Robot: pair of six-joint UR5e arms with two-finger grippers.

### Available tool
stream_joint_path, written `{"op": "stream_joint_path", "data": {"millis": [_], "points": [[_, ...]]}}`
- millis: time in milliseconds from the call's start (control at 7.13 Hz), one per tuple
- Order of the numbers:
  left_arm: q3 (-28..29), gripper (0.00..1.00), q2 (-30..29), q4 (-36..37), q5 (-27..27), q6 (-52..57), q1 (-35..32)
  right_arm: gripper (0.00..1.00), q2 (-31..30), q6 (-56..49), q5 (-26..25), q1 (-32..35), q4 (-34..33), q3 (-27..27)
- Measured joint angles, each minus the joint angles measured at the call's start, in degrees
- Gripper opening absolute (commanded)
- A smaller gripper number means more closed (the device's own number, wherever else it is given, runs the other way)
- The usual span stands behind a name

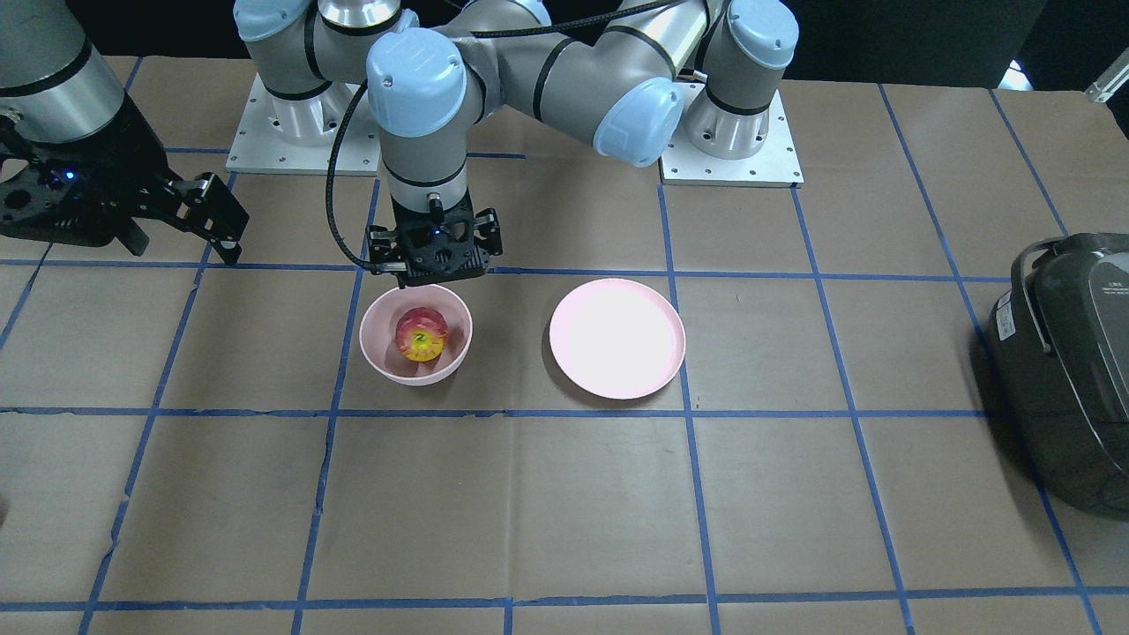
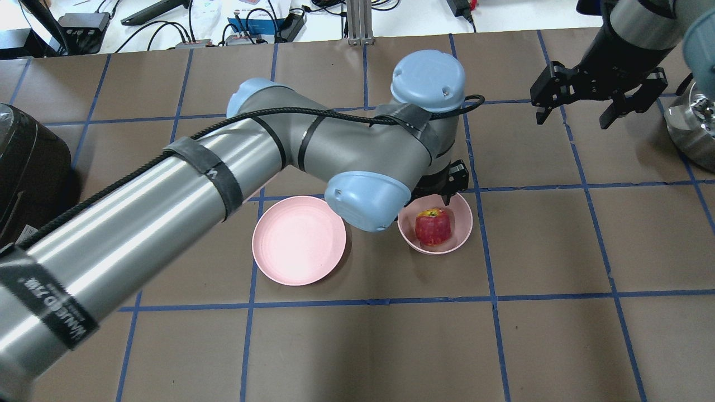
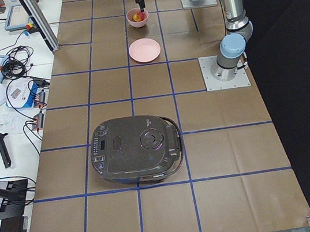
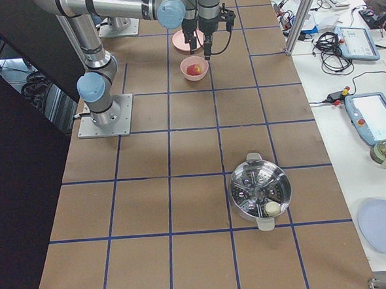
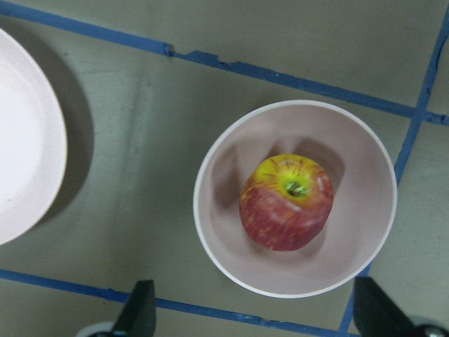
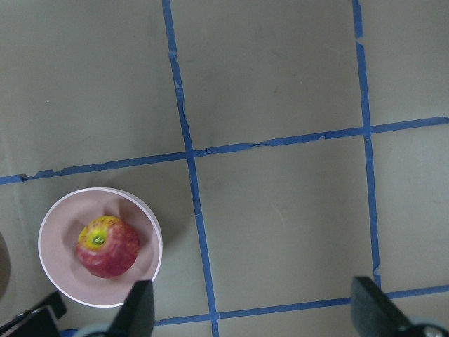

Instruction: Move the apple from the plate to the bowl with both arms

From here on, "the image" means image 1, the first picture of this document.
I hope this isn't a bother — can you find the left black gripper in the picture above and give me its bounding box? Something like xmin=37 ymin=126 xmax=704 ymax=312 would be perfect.
xmin=364 ymin=195 xmax=504 ymax=288

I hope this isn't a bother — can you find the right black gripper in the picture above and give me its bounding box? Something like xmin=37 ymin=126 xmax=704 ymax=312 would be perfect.
xmin=1 ymin=96 xmax=250 ymax=266

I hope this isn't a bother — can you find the red yellow apple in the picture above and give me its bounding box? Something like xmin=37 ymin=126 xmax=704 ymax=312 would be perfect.
xmin=393 ymin=306 xmax=448 ymax=364

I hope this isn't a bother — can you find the pink bowl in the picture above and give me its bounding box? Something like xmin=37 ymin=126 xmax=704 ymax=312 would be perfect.
xmin=356 ymin=285 xmax=475 ymax=386

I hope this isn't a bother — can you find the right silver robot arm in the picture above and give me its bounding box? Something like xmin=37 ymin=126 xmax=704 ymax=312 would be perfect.
xmin=3 ymin=1 xmax=406 ymax=266

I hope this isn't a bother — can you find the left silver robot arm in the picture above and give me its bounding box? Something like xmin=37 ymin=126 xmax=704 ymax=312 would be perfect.
xmin=349 ymin=1 xmax=803 ymax=287

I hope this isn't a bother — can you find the pink plate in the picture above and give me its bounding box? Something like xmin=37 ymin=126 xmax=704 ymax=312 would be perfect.
xmin=549 ymin=278 xmax=688 ymax=400

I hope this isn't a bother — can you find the dark grey rice cooker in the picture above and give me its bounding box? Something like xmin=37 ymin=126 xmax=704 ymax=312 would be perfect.
xmin=984 ymin=233 xmax=1128 ymax=521

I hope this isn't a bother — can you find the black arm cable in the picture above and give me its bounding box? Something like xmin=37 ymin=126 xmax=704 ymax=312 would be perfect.
xmin=325 ymin=0 xmax=680 ymax=271

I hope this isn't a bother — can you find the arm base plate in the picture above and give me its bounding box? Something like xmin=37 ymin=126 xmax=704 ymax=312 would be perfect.
xmin=226 ymin=76 xmax=382 ymax=176
xmin=660 ymin=82 xmax=805 ymax=188

